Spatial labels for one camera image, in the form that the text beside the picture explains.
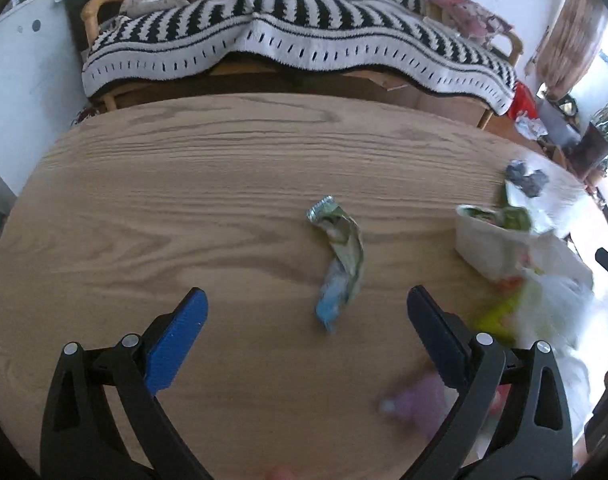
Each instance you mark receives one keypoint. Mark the white crumpled paper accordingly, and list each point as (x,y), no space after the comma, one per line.
(531,126)

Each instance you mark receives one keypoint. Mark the green snack packet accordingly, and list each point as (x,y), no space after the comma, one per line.
(513,217)

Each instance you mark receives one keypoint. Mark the red bag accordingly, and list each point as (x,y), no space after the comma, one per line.
(523,100)

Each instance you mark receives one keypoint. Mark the brown patterned curtain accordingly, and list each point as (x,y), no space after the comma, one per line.
(573,35)

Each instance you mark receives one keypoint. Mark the pink rag doll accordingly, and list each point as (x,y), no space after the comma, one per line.
(463,10)

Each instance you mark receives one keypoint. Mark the green blue wrapper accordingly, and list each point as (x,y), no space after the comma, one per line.
(341,260)

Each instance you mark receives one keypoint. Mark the white plastic bag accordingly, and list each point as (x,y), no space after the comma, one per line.
(558,270)

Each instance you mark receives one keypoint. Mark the black white striped blanket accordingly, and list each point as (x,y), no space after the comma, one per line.
(284,35)

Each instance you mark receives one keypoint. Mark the yellow-green wrapper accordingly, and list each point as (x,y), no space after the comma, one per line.
(503,310)

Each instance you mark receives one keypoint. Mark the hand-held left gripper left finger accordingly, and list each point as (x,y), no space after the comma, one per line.
(176,340)

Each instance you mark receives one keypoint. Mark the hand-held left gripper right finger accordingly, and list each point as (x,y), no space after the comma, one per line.
(441,340)

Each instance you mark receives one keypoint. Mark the pink crumpled wrapper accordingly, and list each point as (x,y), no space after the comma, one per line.
(423,402)

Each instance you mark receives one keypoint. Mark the wooden bench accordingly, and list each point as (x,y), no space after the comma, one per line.
(96,10)

